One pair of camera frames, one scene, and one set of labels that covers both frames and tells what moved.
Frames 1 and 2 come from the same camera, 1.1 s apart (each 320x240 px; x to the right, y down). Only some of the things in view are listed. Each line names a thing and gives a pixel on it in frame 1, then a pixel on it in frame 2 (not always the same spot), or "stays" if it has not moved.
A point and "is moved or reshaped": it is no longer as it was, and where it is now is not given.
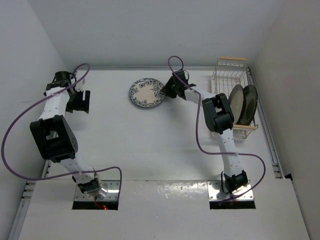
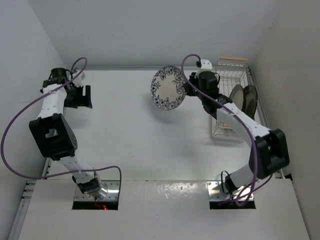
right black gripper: x=167 y=89 → x=192 y=79
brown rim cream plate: x=236 y=99 stays
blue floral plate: x=146 y=93 is moved or reshaped
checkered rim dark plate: x=250 y=99 stays
